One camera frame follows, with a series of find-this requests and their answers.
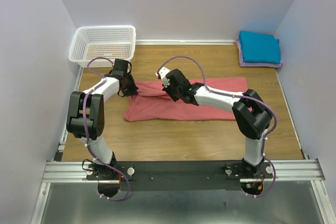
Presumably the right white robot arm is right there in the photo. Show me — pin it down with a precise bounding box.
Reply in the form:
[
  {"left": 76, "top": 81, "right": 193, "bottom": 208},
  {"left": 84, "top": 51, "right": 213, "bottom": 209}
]
[{"left": 156, "top": 67, "right": 272, "bottom": 178}]

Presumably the folded teal t shirt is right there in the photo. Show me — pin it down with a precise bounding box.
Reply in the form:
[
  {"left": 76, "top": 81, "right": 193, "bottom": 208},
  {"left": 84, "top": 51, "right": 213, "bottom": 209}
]
[{"left": 238, "top": 31, "right": 281, "bottom": 64}]

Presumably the purple cable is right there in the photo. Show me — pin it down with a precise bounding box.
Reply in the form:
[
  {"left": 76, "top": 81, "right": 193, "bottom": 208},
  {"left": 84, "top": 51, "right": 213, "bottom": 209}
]
[
  {"left": 156, "top": 55, "right": 278, "bottom": 198},
  {"left": 82, "top": 57, "right": 131, "bottom": 201}
]

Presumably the aluminium rail frame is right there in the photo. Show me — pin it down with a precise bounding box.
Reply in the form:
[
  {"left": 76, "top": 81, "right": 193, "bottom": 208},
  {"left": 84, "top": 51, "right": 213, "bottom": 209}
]
[{"left": 30, "top": 68, "right": 328, "bottom": 224}]

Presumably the white plastic basket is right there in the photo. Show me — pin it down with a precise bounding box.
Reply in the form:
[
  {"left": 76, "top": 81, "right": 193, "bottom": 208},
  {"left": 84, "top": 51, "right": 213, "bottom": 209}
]
[{"left": 68, "top": 25, "right": 136, "bottom": 68}]

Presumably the pink t shirt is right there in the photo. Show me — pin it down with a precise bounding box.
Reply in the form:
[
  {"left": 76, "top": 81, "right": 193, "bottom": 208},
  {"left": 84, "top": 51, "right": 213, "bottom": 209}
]
[{"left": 122, "top": 77, "right": 249, "bottom": 122}]

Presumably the folded lavender t shirt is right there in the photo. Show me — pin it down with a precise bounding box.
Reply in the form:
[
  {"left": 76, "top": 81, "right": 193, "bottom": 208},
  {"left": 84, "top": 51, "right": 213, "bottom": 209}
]
[{"left": 235, "top": 37, "right": 282, "bottom": 69}]

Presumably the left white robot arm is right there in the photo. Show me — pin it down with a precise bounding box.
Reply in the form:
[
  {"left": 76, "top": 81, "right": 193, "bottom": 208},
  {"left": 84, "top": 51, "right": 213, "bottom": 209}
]
[{"left": 66, "top": 59, "right": 138, "bottom": 179}]

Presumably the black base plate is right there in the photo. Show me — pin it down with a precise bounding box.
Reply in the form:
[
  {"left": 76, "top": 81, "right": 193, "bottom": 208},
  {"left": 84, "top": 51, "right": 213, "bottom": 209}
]
[{"left": 82, "top": 160, "right": 273, "bottom": 200}]

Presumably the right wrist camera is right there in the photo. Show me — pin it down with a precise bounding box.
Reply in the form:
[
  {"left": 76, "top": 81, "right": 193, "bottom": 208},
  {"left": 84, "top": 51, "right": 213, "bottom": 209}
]
[{"left": 155, "top": 67, "right": 170, "bottom": 87}]

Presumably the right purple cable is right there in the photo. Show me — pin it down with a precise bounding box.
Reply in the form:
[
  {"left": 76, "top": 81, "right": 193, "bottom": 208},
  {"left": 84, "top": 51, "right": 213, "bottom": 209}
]
[{"left": 156, "top": 55, "right": 278, "bottom": 198}]

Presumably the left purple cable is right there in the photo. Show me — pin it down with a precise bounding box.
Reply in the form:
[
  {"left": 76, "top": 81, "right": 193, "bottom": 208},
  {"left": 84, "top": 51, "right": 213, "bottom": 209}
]
[{"left": 82, "top": 57, "right": 131, "bottom": 201}]

